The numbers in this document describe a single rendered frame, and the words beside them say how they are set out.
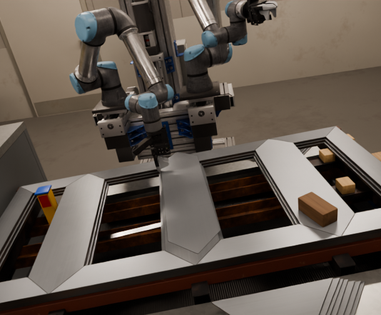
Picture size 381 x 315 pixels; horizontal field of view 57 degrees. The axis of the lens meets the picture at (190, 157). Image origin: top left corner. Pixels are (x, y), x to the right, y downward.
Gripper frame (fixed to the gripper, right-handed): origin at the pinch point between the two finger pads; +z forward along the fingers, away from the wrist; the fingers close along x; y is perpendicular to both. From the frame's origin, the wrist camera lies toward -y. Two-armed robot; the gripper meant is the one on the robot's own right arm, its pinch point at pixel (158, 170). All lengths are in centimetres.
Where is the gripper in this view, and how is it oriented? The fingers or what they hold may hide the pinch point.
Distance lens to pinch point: 161.8
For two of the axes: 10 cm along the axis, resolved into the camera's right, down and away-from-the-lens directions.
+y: 9.8, -1.8, 0.1
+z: 1.6, 8.8, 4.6
